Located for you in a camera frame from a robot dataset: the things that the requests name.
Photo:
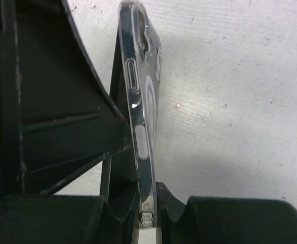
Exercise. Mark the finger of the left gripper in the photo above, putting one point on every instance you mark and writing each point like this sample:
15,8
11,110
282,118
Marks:
56,119

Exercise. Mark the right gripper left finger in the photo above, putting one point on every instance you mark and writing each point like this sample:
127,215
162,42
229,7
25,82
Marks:
70,219

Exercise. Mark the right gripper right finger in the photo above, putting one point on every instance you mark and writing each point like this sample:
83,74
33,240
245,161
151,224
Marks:
224,220

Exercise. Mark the clear phone case black insert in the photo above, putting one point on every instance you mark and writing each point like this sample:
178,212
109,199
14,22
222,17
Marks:
141,58

